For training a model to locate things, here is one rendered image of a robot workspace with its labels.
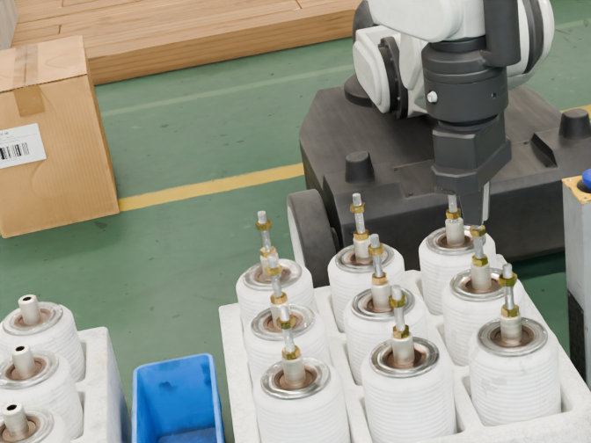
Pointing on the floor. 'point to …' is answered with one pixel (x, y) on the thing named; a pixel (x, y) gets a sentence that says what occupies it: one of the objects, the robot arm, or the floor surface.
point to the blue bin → (177, 402)
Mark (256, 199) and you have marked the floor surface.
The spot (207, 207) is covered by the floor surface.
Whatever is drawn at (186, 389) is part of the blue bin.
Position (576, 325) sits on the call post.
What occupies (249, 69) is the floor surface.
